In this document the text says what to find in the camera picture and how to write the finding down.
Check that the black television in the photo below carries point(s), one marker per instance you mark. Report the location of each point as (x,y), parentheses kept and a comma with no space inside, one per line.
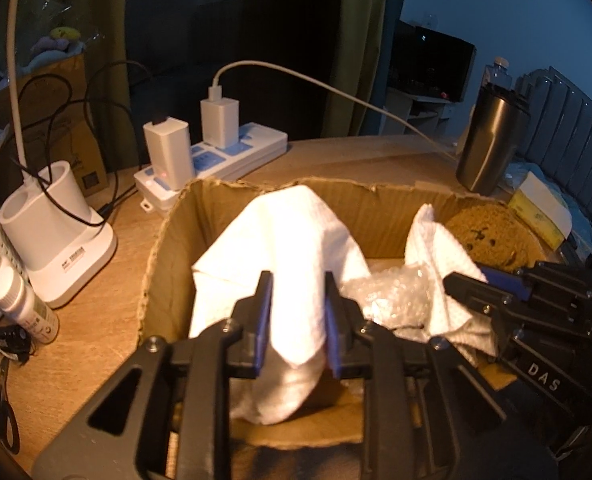
(433,62)

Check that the plush toys in bag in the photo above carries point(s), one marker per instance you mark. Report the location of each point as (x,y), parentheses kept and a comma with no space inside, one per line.
(58,42)

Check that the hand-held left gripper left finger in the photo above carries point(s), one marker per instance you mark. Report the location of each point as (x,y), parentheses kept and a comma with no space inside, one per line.
(262,332)

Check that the steel tumbler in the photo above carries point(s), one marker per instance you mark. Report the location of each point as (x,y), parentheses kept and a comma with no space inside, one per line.
(491,145)

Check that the clear water bottle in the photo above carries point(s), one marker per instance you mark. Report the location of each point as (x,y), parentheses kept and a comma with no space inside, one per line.
(500,72)

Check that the yellow white tissue box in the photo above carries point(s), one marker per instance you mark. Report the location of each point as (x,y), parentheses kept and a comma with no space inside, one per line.
(541,207)

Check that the cardboard box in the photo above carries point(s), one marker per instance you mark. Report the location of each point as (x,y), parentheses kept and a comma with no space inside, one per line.
(376,220)

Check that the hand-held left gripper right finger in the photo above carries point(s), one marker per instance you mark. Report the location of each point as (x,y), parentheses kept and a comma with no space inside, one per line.
(333,342)

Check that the white television stand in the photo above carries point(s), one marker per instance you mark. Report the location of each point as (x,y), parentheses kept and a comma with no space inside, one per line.
(416,112)

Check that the plain white cloth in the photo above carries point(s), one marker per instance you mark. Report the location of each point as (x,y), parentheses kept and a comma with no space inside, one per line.
(286,240)

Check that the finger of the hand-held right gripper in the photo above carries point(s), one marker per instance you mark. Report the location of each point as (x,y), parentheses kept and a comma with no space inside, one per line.
(476,295)
(556,285)

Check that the white desk lamp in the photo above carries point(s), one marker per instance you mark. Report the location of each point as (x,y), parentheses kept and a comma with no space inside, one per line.
(70,260)

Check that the olive green curtain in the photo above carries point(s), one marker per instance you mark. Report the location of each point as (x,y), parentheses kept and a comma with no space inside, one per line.
(361,35)
(113,25)

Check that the brown paper bag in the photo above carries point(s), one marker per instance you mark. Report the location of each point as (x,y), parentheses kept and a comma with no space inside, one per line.
(70,125)

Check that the white power strip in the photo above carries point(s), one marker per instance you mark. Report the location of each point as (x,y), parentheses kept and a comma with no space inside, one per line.
(258,146)

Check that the grey padded headboard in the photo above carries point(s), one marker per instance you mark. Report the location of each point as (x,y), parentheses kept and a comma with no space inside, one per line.
(571,125)

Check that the bubble wrap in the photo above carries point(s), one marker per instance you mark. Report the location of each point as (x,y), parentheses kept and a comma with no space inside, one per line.
(391,295)

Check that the black scissors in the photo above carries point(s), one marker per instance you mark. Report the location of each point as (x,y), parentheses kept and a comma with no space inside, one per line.
(3,410)

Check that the brown plush toy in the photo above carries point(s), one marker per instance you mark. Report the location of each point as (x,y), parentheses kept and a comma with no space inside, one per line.
(496,230)

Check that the white charger with black plug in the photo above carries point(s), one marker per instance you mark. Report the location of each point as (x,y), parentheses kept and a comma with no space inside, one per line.
(168,152)

